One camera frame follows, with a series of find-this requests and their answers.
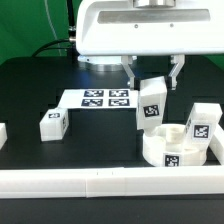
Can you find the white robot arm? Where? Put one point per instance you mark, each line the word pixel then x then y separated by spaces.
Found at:
pixel 100 60

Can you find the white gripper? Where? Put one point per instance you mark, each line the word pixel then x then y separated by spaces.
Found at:
pixel 120 27

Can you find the white marker sheet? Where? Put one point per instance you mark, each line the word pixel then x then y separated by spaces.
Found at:
pixel 98 99

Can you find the white U-shaped fence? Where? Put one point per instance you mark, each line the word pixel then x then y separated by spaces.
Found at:
pixel 108 182

